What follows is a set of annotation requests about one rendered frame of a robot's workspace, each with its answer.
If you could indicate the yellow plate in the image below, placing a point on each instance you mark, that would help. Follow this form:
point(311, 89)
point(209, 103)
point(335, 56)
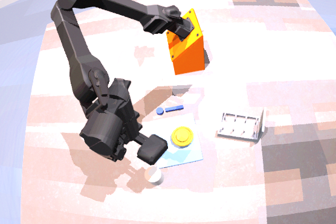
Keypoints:
point(182, 136)

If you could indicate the white dish rack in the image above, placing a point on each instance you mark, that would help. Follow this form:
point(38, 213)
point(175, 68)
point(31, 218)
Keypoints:
point(241, 127)

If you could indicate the white cylinder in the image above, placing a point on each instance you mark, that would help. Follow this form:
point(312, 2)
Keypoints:
point(154, 176)

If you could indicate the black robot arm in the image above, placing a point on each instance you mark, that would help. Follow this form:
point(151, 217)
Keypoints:
point(89, 79)

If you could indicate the white square mat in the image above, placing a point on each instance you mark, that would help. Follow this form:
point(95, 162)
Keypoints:
point(177, 155)

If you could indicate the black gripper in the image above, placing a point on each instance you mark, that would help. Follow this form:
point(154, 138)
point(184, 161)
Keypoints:
point(151, 148)

